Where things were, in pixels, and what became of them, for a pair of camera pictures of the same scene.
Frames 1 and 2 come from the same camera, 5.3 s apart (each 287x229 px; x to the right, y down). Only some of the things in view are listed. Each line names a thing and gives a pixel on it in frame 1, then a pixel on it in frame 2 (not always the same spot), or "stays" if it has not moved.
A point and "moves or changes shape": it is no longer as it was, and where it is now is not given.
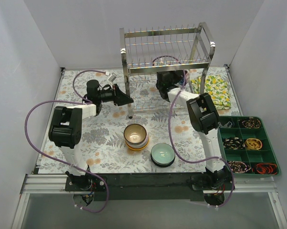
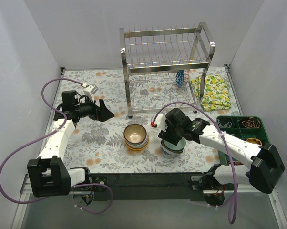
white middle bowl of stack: [136, 145] stays
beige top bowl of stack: [135, 134] stays
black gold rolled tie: [251, 123] stays
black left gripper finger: [120, 98] -> [105, 114]
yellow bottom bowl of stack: [137, 149] stays
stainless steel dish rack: [148, 50] stays
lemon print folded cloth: [217, 87] stays
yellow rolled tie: [253, 144] stays
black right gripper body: [179, 74] -> [170, 138]
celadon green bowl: [162, 153] moves or changes shape
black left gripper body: [115, 94] -> [97, 111]
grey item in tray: [228, 125] stays
